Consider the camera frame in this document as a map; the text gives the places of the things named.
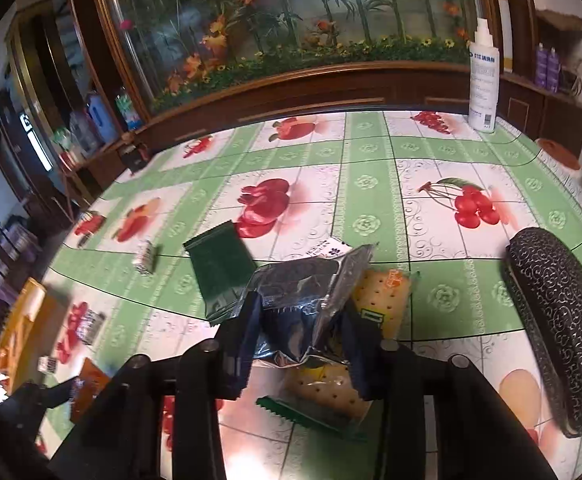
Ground cracker pack green end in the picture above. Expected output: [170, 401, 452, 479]
[256, 268, 413, 440]

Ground white blue milk candy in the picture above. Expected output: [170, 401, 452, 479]
[37, 356, 58, 375]

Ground dark green snack pouch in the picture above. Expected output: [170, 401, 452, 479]
[184, 221, 257, 325]

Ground silver foil snack bag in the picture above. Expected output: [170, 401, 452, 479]
[248, 245, 374, 368]

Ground orange text snack pack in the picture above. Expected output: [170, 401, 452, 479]
[70, 358, 111, 424]

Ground blue white patterned candy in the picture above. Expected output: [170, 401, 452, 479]
[76, 309, 106, 346]

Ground yellow white foam tray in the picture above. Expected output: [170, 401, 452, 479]
[0, 278, 47, 394]

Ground small wrapped candy far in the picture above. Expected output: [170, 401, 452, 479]
[131, 240, 155, 275]

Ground black glasses case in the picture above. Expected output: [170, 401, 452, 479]
[500, 226, 582, 438]

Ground dark ink bottle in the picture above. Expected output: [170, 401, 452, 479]
[117, 132, 152, 174]

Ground blue thermos jug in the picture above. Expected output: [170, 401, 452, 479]
[86, 91, 118, 144]

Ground grey thermos jug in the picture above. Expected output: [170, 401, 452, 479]
[70, 110, 101, 158]

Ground green white bag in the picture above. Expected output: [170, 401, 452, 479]
[52, 127, 73, 153]

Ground wooden cabinet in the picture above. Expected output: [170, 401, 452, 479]
[60, 58, 582, 196]

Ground flower aquarium display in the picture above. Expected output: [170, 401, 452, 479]
[94, 0, 501, 119]

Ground white spray bottle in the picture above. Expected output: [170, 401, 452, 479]
[469, 18, 500, 133]

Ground purple bottles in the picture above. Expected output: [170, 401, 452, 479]
[535, 44, 561, 93]

